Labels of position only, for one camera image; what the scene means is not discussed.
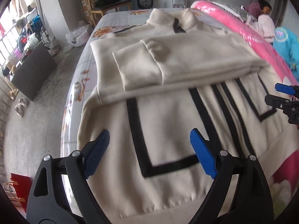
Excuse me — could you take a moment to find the beige jacket with black stripes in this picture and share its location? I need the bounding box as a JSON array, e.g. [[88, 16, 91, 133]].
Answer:
[[78, 9, 298, 223]]

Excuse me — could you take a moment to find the child in purple clothes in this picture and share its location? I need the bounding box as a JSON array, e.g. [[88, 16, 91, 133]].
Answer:
[[245, 0, 272, 19]]

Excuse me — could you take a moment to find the pink floral blanket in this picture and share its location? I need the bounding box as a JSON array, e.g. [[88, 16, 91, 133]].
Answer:
[[190, 0, 299, 220]]

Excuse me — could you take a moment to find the red paper bag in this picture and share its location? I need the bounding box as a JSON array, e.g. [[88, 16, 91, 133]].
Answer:
[[3, 173, 32, 214]]

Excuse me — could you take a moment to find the blue cartoon blanket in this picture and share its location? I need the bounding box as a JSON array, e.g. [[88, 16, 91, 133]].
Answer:
[[273, 27, 299, 81]]

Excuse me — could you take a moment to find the checkered pink white garment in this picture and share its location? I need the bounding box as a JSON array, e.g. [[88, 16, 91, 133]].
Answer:
[[246, 14, 275, 44]]

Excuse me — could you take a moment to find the lace trimmed grey pillow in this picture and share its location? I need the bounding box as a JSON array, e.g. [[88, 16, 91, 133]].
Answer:
[[211, 1, 251, 22]]

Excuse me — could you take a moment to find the floral grey bed sheet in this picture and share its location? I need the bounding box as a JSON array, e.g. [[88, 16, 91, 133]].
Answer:
[[60, 7, 230, 215]]

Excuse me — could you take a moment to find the white water dispenser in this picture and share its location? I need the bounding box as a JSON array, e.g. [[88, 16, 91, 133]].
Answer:
[[171, 0, 187, 9]]

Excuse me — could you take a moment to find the white plastic bag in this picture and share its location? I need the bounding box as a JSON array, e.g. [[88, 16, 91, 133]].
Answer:
[[65, 24, 93, 47]]

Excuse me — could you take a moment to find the black item on chair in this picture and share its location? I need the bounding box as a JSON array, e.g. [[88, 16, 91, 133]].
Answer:
[[95, 0, 119, 7]]

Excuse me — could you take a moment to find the wooden chair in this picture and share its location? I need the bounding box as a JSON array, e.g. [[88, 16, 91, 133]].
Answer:
[[87, 0, 132, 27]]

